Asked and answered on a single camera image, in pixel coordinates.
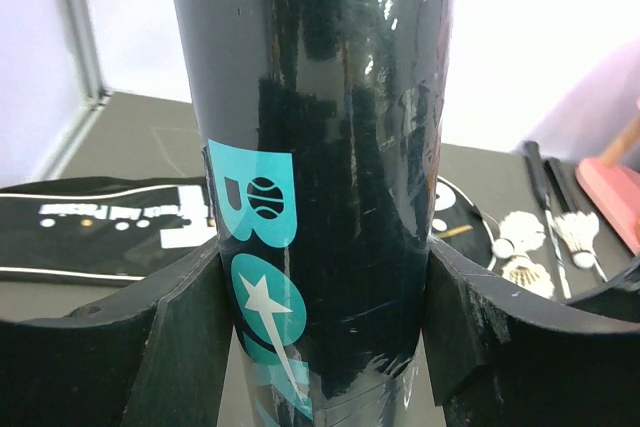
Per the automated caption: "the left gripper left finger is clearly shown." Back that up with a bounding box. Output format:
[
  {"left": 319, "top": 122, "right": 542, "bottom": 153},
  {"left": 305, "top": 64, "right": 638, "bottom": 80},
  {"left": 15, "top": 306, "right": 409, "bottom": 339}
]
[{"left": 1, "top": 240, "right": 232, "bottom": 426}]

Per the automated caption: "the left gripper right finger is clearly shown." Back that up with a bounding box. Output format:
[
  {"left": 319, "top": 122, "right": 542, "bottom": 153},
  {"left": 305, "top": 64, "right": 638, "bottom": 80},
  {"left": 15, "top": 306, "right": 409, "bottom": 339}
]
[{"left": 423, "top": 240, "right": 639, "bottom": 426}]

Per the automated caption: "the white shuttlecock pair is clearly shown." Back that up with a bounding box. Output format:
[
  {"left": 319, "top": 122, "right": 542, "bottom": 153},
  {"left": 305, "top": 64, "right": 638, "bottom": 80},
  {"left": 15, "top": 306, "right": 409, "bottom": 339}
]
[
  {"left": 501, "top": 256, "right": 555, "bottom": 299},
  {"left": 492, "top": 211, "right": 546, "bottom": 259}
]

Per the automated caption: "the black shuttlecock tube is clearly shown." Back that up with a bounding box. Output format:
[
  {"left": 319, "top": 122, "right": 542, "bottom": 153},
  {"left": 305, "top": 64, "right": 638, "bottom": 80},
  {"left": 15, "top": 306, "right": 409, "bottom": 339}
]
[{"left": 174, "top": 0, "right": 452, "bottom": 426}]

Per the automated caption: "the white badminton racket left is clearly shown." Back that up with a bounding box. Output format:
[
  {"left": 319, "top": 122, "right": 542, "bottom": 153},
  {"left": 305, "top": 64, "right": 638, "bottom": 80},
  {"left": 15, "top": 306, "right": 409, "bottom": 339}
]
[{"left": 523, "top": 140, "right": 572, "bottom": 300}]

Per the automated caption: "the black sport racket bag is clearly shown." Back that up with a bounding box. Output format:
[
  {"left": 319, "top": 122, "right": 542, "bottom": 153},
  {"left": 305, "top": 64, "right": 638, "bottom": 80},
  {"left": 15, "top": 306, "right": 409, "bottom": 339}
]
[{"left": 0, "top": 174, "right": 501, "bottom": 288}]

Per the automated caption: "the pink three-tier shelf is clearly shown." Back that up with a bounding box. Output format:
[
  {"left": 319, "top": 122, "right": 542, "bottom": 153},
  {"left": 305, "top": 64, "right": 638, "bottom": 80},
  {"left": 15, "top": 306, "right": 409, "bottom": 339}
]
[{"left": 575, "top": 112, "right": 639, "bottom": 255}]

